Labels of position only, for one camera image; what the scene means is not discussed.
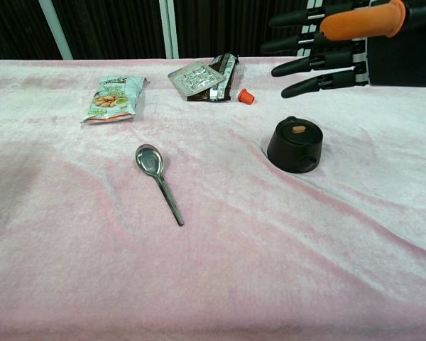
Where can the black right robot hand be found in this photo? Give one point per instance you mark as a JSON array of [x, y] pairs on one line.
[[394, 60]]

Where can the black teapot lid cork knob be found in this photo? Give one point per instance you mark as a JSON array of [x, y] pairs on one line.
[[310, 135]]

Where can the black round cup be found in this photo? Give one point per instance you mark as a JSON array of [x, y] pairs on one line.
[[291, 158]]

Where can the small orange rubber cap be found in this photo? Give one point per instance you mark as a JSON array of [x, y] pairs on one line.
[[245, 96]]

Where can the dark brown chocolate wrapper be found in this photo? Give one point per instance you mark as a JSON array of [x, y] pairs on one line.
[[230, 81]]

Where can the silver pill blister pack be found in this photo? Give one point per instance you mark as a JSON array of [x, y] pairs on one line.
[[197, 78]]

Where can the metal spoon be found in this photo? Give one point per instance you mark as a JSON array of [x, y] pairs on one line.
[[150, 161]]

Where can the pink plush table cloth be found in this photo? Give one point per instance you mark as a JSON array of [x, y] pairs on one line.
[[213, 266]]

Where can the black pleated curtain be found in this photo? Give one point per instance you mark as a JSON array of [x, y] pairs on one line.
[[117, 25]]

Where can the nut snack bag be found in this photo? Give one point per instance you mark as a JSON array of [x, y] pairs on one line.
[[110, 101]]

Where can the white frame post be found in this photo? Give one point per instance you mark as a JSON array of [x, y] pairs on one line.
[[57, 32], [169, 30]]

